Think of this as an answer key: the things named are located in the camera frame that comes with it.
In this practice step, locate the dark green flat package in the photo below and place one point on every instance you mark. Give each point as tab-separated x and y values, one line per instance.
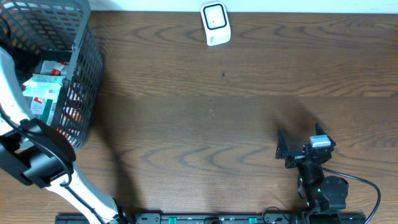
43	109

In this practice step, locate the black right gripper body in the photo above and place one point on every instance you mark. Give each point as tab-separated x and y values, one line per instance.
296	158

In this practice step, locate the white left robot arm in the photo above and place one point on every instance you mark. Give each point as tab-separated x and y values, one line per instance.
35	154

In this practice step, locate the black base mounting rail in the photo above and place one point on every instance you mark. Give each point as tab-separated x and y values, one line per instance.
273	218

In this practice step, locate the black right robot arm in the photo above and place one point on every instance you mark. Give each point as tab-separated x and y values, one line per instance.
325	196

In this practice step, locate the mint green wipes packet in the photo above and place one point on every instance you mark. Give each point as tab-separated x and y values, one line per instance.
43	87

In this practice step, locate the red and white flat package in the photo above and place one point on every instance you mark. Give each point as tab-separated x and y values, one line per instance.
54	68

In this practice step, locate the white barcode scanner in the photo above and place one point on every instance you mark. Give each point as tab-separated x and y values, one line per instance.
215	23

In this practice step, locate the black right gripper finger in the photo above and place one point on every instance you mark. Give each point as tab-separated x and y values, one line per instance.
320	132
282	150

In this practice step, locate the grey plastic mesh basket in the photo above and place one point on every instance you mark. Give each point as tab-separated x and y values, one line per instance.
59	31

